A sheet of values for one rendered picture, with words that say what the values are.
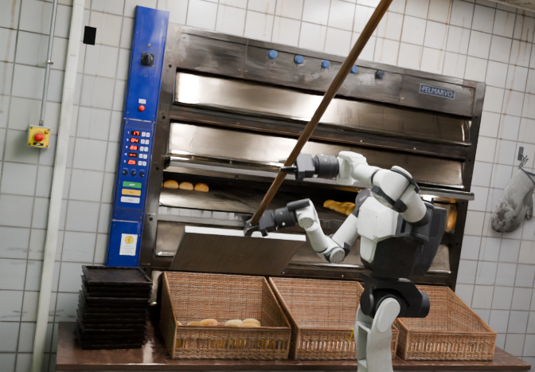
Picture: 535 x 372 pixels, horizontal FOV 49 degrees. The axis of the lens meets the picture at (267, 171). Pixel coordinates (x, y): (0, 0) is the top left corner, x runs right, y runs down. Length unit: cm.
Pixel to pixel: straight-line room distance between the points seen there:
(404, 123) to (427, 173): 34
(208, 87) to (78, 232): 97
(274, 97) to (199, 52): 46
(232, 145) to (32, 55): 106
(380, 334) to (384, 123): 137
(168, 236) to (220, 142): 55
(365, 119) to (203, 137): 93
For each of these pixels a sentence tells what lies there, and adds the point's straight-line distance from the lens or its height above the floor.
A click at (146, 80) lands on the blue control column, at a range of 299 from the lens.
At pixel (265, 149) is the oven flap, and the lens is 316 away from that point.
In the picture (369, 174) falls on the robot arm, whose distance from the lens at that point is 207.
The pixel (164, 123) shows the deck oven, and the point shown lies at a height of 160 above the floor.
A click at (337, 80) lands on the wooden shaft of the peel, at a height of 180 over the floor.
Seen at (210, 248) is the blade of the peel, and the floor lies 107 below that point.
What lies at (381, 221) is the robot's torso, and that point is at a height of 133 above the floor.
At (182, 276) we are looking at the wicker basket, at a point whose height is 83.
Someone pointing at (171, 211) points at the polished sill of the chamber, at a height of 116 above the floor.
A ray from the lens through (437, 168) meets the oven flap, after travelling 366.
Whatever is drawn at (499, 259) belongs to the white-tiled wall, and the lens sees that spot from 403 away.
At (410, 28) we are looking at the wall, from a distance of 355.
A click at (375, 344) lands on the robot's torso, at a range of 252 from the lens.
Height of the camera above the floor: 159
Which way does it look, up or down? 3 degrees down
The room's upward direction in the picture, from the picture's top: 8 degrees clockwise
